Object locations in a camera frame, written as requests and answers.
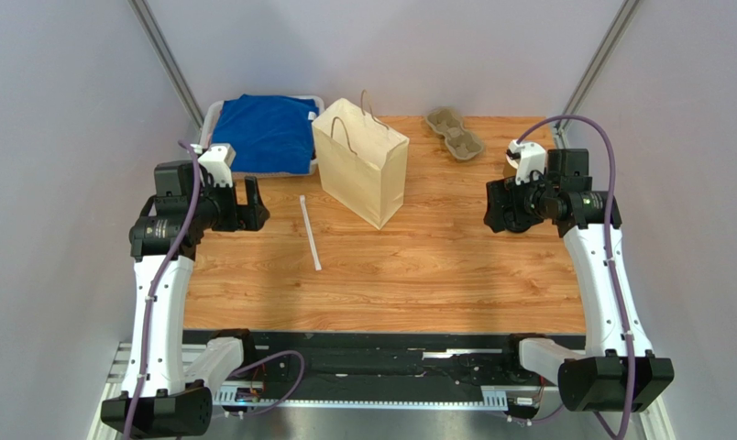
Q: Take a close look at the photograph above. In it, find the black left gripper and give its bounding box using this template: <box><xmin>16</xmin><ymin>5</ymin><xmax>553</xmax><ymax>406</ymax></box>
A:
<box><xmin>189</xmin><ymin>176</ymin><xmax>270</xmax><ymax>232</ymax></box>

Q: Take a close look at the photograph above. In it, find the pulp cardboard cup carrier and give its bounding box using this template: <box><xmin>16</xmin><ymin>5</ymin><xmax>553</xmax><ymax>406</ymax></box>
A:
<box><xmin>424</xmin><ymin>106</ymin><xmax>485</xmax><ymax>161</ymax></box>

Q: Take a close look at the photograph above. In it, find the paper coffee cup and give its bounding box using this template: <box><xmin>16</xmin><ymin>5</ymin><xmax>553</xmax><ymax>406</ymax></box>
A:
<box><xmin>502</xmin><ymin>155</ymin><xmax>518</xmax><ymax>179</ymax></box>

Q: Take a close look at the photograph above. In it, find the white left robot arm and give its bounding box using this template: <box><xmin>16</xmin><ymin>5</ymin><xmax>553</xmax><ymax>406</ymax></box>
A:
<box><xmin>100</xmin><ymin>160</ymin><xmax>270</xmax><ymax>439</ymax></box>

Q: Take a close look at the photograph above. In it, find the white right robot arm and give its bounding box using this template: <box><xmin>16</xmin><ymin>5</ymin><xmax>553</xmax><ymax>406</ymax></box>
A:
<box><xmin>484</xmin><ymin>142</ymin><xmax>675</xmax><ymax>413</ymax></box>

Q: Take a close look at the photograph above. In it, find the kraft paper takeout bag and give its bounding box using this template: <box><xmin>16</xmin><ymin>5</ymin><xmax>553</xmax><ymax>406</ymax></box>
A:
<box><xmin>313</xmin><ymin>90</ymin><xmax>410</xmax><ymax>230</ymax></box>

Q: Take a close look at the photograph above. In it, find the white wrapped straw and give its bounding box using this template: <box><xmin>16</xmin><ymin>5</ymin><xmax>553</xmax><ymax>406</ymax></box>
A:
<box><xmin>299</xmin><ymin>194</ymin><xmax>323</xmax><ymax>271</ymax></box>

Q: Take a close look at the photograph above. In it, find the blue folded cloth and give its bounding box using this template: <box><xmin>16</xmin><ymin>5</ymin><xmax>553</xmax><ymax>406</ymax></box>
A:
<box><xmin>211</xmin><ymin>93</ymin><xmax>318</xmax><ymax>176</ymax></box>

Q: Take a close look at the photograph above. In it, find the white plastic basket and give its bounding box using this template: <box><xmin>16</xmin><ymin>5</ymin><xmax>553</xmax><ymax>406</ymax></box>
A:
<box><xmin>198</xmin><ymin>94</ymin><xmax>325</xmax><ymax>182</ymax></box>

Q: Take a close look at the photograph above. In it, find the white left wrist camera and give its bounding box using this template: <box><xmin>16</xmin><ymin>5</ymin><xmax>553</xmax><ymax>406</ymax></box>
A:
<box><xmin>198</xmin><ymin>144</ymin><xmax>236</xmax><ymax>188</ymax></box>

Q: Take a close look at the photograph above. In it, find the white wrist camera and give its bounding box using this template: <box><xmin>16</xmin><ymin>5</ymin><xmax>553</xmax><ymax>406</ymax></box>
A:
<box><xmin>505</xmin><ymin>139</ymin><xmax>547</xmax><ymax>185</ymax></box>
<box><xmin>198</xmin><ymin>144</ymin><xmax>236</xmax><ymax>188</ymax></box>

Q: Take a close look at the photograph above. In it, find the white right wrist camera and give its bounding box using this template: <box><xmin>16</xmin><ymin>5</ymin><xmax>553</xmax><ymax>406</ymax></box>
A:
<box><xmin>505</xmin><ymin>139</ymin><xmax>547</xmax><ymax>185</ymax></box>

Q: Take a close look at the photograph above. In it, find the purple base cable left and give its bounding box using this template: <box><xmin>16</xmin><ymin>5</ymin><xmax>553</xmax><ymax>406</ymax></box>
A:
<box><xmin>225</xmin><ymin>349</ymin><xmax>307</xmax><ymax>419</ymax></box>

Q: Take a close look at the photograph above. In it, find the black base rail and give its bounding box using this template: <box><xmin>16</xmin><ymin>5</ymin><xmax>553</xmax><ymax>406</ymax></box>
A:
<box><xmin>214</xmin><ymin>331</ymin><xmax>561</xmax><ymax>412</ymax></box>

